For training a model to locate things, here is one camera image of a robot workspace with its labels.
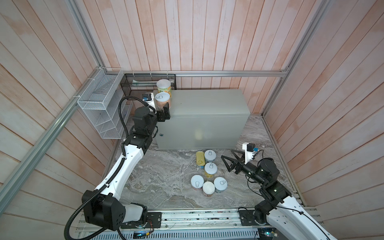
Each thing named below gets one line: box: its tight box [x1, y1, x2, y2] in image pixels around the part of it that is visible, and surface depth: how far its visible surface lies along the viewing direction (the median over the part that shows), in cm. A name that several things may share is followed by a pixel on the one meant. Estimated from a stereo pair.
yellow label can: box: [156, 79, 172, 99], surface depth 78 cm
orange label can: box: [155, 92, 171, 110], surface depth 74 cm
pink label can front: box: [190, 174, 205, 191], surface depth 83 cm
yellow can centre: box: [204, 162, 218, 178], surface depth 87 cm
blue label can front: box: [213, 176, 228, 191], surface depth 82 cm
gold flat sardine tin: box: [196, 151, 206, 166], surface depth 92 cm
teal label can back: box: [204, 149, 217, 163], surface depth 93 cm
